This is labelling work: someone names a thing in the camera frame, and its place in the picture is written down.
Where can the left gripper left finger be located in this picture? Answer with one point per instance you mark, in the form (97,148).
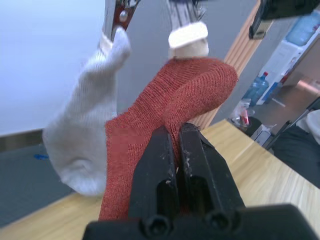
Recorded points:
(152,175)

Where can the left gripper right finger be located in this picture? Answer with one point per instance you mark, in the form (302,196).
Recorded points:
(205,175)

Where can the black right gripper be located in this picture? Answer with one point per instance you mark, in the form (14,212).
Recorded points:
(287,7)

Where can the light grey sock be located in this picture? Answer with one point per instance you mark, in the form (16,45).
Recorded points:
(82,125)

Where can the red sock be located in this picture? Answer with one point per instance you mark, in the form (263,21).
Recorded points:
(180,85)

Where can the blue water jug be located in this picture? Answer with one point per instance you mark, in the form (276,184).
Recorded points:
(257,88)
(302,30)

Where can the white water dispenser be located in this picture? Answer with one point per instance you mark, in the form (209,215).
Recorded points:
(282,62)

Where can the small white box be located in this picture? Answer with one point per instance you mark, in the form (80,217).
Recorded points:
(261,136)

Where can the clear plastic bag clutter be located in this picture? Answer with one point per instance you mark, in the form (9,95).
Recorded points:
(243,112)

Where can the black chair leg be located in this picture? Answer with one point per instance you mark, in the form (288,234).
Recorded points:
(285,130)

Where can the seated person in dark clothes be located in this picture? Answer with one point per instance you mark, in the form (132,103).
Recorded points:
(300,150)

